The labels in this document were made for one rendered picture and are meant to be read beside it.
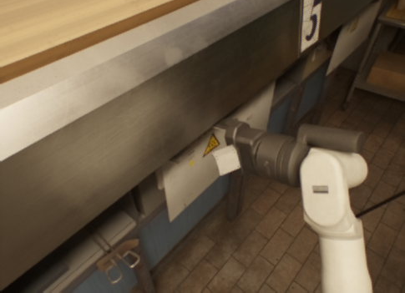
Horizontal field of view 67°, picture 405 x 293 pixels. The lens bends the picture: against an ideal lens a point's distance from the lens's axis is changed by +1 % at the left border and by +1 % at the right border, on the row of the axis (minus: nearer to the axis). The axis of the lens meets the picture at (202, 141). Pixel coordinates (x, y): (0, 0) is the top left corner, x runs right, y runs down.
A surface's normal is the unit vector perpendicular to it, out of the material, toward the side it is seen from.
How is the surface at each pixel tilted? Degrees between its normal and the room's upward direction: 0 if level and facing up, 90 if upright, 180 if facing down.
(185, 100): 80
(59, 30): 33
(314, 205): 60
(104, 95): 54
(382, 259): 0
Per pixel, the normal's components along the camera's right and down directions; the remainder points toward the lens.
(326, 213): -0.70, 0.00
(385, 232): 0.00, -0.71
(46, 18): 0.40, -0.35
